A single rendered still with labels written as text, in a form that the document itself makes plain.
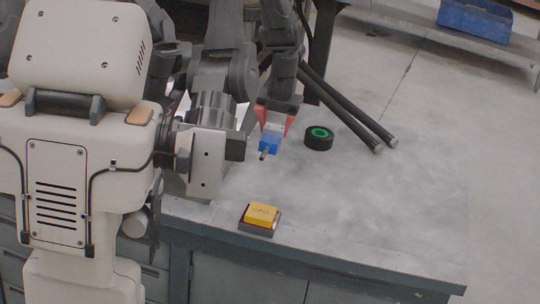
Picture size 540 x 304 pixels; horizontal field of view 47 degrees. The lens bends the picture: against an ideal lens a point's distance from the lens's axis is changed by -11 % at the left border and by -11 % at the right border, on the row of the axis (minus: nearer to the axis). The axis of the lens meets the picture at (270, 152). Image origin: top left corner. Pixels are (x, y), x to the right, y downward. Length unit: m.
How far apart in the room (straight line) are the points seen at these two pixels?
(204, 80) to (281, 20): 0.40
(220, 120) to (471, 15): 4.16
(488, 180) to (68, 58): 2.95
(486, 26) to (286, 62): 3.72
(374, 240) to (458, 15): 3.68
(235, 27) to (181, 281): 0.80
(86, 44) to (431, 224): 1.01
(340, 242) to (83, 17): 0.82
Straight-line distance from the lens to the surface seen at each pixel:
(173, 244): 1.65
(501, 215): 3.39
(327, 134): 1.87
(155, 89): 1.49
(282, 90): 1.52
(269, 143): 1.55
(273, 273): 1.63
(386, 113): 4.02
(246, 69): 1.08
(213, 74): 1.09
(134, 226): 1.17
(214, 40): 1.11
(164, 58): 1.47
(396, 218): 1.65
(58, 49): 0.98
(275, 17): 1.44
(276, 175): 1.71
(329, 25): 2.30
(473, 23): 5.11
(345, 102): 2.01
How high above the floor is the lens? 1.71
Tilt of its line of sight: 30 degrees down
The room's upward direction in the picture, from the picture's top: 9 degrees clockwise
